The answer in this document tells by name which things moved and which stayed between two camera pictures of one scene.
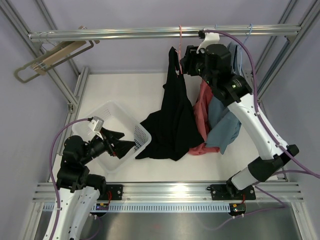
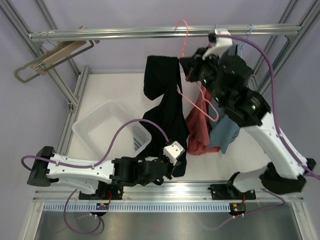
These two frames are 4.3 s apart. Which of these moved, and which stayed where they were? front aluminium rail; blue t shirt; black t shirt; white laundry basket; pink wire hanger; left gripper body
Moved: black t shirt; pink wire hanger; left gripper body
Stayed: white laundry basket; front aluminium rail; blue t shirt
